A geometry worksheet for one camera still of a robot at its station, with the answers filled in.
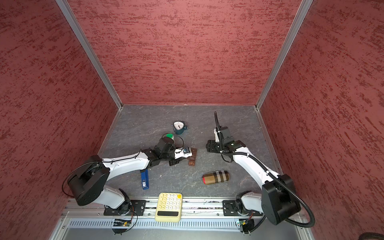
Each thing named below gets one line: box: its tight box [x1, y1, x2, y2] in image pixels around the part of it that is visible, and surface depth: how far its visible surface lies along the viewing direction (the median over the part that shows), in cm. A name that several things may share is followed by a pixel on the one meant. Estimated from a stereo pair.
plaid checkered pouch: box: [202, 170, 230, 185], surface depth 83 cm
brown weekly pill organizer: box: [188, 147, 198, 167], surface depth 91 cm
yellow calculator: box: [155, 192, 183, 223], surface depth 74 cm
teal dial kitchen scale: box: [173, 121, 188, 135], surface depth 105 cm
